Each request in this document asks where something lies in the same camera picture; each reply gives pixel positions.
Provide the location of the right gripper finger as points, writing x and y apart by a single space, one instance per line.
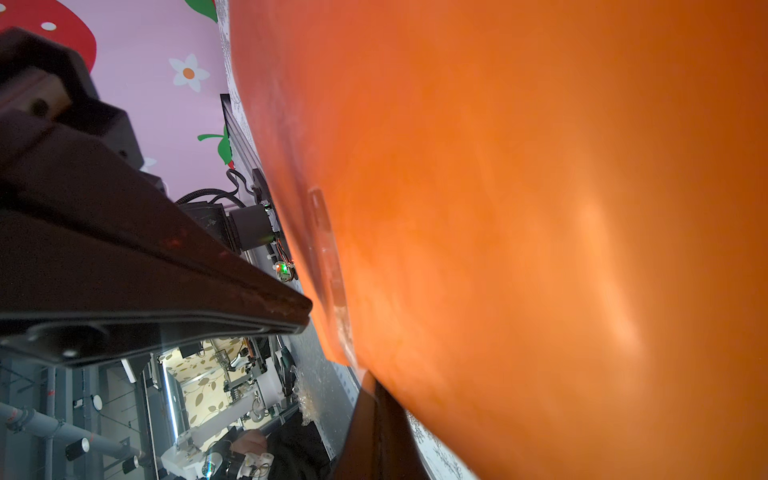
379 443

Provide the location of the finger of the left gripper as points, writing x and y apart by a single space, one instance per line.
98 265

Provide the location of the orange yellow wrapping paper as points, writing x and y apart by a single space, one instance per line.
541 225

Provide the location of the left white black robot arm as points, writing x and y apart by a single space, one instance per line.
240 222

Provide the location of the aluminium front frame rail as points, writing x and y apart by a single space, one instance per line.
325 391

